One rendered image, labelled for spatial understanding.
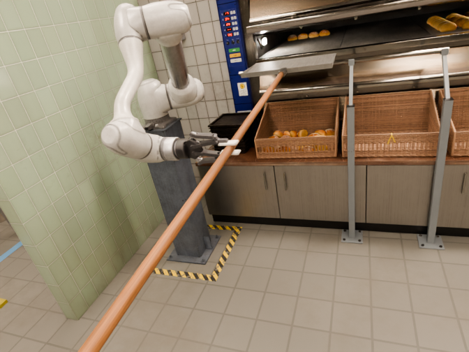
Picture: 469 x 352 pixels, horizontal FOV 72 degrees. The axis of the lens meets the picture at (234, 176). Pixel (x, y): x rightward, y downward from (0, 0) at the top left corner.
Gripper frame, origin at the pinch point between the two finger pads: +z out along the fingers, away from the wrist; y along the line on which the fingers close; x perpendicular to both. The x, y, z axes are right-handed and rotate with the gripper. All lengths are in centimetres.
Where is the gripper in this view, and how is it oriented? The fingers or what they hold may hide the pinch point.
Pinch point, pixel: (229, 147)
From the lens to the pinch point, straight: 115.0
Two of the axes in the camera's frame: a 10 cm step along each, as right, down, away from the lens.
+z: 9.3, 0.1, -3.6
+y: 1.8, 8.5, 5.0
